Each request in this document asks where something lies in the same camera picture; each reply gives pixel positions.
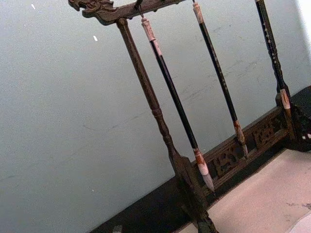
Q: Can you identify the dark carved wooden brush rack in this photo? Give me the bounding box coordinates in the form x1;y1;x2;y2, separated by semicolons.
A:
68;0;311;233

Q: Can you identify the black calligraphy brush white tuft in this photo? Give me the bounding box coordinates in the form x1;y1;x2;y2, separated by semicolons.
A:
141;17;216;196

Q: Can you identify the black speckled calligraphy brush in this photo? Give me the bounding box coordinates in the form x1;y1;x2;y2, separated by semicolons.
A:
254;0;293;117

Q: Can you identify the pale felt writing mat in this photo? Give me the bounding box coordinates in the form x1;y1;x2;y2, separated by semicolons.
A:
181;147;311;233

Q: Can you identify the black calligraphy brush brown tuft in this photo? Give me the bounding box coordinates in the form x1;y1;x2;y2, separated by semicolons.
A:
191;0;249;159

